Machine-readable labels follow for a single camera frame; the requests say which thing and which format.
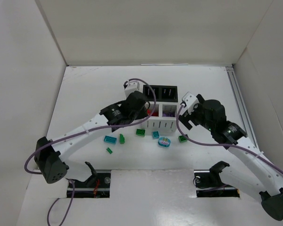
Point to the aluminium rail right side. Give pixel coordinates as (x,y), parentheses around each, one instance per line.
(246,123)

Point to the small teal 2x2 lego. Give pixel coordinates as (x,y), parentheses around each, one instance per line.
(155,135)

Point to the green curved lego brick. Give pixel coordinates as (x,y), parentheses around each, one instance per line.
(121,139)

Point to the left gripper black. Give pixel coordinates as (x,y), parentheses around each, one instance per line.
(143,111)

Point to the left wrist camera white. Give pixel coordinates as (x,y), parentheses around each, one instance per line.
(131,86)

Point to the green 2x2 lego brick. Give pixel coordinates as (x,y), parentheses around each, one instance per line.
(140,132)

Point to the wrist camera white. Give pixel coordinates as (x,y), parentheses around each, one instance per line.
(131,86)
(189,101)

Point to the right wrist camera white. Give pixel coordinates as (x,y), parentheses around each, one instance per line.
(189,101)

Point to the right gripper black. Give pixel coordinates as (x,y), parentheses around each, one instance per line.
(187,120)

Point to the teal round frog lego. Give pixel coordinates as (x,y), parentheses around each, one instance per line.
(164,142)

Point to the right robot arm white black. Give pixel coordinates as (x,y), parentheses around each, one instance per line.
(266,186)

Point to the purple round printed lego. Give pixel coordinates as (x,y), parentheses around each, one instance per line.
(169,115)

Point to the red 2x4 lego brick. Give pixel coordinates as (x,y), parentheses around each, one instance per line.
(154,114)

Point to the black double container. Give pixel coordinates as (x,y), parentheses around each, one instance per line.
(162,93)

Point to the teal 2x4 lego brick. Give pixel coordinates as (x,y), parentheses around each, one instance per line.
(110,140)

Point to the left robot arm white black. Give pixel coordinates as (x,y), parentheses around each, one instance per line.
(52,159)

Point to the white slatted double container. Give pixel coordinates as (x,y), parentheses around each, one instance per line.
(163,124)

